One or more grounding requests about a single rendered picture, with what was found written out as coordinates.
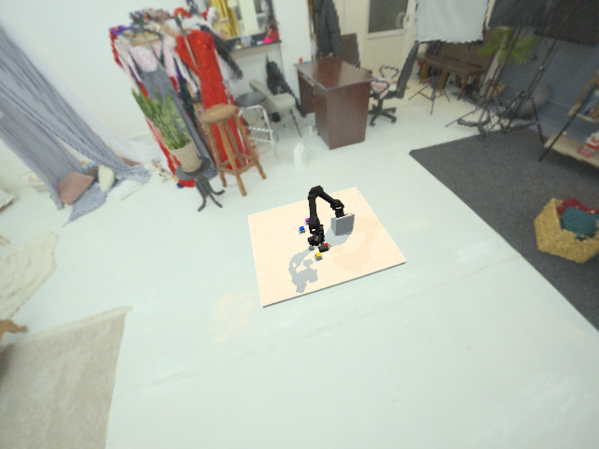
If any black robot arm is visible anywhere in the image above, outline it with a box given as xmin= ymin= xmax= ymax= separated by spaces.
xmin=307 ymin=185 xmax=345 ymax=246

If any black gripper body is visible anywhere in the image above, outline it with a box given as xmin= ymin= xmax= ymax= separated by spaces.
xmin=318 ymin=236 xmax=329 ymax=253

